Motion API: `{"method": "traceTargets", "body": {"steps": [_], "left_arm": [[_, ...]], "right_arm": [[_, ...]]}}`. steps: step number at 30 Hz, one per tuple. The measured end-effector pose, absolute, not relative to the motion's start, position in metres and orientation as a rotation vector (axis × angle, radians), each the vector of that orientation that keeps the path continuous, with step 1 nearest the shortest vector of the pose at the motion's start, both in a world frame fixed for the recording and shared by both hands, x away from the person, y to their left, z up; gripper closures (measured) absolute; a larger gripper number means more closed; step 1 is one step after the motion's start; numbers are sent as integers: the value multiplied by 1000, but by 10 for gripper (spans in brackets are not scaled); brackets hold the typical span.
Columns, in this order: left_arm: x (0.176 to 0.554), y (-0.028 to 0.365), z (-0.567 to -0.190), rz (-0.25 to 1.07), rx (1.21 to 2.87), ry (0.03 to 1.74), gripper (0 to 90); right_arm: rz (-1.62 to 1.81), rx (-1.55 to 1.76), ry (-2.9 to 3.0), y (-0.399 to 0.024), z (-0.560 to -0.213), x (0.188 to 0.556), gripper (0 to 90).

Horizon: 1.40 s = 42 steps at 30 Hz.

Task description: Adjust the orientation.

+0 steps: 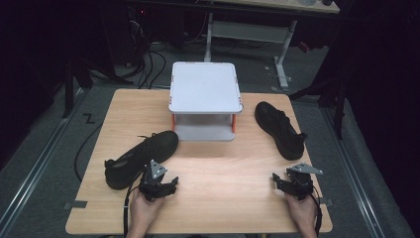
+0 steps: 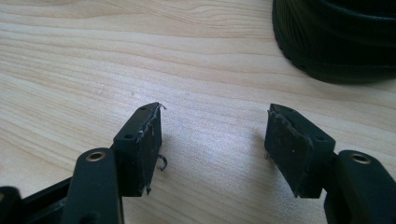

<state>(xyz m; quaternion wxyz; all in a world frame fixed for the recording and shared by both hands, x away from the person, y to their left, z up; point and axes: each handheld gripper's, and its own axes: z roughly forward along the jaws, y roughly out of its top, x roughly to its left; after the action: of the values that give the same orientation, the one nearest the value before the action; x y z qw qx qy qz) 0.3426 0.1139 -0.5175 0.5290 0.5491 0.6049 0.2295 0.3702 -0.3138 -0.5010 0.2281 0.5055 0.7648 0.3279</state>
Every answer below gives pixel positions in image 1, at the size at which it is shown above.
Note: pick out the dark metal stand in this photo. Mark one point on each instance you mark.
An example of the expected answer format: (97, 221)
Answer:
(333, 95)
(69, 89)

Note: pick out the grey tape strip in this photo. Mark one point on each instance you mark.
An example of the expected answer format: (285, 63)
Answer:
(76, 204)
(326, 202)

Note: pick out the black knit sneaker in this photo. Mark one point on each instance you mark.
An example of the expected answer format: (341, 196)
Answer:
(138, 158)
(279, 127)

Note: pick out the white shoe rack orange legs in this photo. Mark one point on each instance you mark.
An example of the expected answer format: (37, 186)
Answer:
(204, 87)

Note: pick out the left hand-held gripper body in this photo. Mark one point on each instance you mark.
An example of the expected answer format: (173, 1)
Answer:
(152, 186)

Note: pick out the small red object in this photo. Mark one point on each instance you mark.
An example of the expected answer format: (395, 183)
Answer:
(304, 47)

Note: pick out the dark computer tower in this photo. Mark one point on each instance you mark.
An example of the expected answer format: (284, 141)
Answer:
(128, 36)

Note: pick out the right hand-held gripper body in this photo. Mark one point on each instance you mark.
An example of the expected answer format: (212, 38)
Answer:
(302, 185)

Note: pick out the metal floor rail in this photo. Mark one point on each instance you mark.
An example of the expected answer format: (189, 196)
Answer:
(356, 178)
(36, 168)

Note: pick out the white-legged wooden desk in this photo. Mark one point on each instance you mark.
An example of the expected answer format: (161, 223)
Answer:
(251, 31)

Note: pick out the person's left hand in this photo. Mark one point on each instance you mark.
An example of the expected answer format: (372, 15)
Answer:
(142, 213)

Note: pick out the person's right hand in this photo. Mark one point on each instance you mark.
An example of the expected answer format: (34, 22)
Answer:
(305, 211)

